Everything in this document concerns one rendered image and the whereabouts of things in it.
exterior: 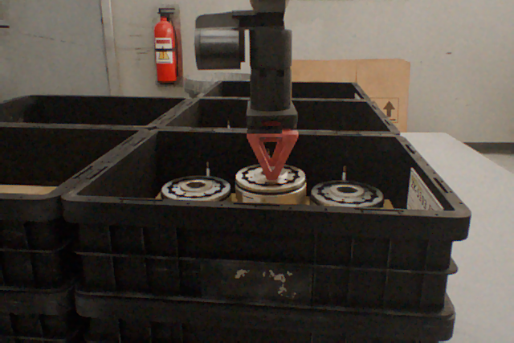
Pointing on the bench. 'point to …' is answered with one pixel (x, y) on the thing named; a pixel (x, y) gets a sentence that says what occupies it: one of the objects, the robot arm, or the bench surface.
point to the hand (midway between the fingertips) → (271, 169)
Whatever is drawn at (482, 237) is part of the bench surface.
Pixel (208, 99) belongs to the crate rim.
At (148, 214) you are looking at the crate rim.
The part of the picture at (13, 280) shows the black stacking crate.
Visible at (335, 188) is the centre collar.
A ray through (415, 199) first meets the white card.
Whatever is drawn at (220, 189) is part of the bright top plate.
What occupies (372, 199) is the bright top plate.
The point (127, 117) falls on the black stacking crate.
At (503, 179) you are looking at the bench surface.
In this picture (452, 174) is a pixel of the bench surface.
